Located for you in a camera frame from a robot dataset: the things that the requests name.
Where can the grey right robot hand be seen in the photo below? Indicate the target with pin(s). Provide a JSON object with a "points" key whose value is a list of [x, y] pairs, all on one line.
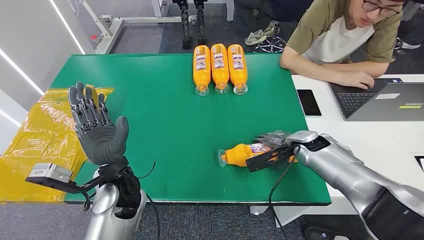
{"points": [[273, 137]]}

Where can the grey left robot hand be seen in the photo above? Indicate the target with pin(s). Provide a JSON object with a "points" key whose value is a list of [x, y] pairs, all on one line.
{"points": [[99, 139]]}

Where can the orange juice bottle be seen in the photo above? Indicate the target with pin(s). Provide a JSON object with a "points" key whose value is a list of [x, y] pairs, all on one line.
{"points": [[202, 71], [238, 71], [220, 69], [238, 154]]}

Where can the person's left forearm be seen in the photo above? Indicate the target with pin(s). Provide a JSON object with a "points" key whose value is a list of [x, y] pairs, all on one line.
{"points": [[361, 68]]}

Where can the person's right forearm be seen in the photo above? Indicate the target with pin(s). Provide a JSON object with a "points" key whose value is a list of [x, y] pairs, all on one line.
{"points": [[304, 68]]}

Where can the black smartphone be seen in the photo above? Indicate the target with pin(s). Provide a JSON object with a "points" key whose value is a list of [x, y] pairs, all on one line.
{"points": [[308, 102]]}

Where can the yellow wrapped cardboard box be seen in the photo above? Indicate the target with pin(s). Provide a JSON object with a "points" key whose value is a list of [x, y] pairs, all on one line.
{"points": [[39, 139]]}

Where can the green table mat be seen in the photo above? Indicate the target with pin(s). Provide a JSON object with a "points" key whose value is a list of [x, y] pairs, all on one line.
{"points": [[172, 132]]}

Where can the chrome chair base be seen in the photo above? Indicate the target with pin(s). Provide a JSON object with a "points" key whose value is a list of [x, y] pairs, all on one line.
{"points": [[271, 44]]}

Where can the khaki shoe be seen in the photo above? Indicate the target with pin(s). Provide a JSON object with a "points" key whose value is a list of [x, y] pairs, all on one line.
{"points": [[255, 37], [271, 29]]}

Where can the person's right hand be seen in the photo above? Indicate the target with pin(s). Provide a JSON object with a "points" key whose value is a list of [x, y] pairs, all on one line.
{"points": [[357, 80]]}

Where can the black shoe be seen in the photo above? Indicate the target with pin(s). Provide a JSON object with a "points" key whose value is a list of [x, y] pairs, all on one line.
{"points": [[318, 232]]}

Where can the grey laptop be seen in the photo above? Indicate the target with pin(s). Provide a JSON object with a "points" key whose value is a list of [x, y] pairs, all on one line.
{"points": [[387, 102]]}

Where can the person in background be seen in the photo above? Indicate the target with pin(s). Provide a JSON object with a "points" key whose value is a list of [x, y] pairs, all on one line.
{"points": [[285, 10]]}

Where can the black robot leg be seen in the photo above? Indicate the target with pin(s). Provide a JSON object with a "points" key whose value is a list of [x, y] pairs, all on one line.
{"points": [[184, 23], [200, 23]]}

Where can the dark flat device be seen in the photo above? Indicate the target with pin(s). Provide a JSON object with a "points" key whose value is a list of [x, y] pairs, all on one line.
{"points": [[420, 163]]}

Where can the white sneaker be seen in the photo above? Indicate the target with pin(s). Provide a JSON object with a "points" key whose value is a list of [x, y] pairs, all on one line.
{"points": [[410, 45]]}

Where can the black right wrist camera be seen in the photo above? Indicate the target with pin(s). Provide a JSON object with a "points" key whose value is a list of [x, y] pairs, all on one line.
{"points": [[261, 160]]}

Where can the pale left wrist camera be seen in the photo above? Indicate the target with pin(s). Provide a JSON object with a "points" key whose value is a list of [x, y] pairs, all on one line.
{"points": [[49, 173]]}

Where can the white metal stand frame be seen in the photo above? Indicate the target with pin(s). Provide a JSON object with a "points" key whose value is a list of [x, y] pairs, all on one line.
{"points": [[112, 30]]}

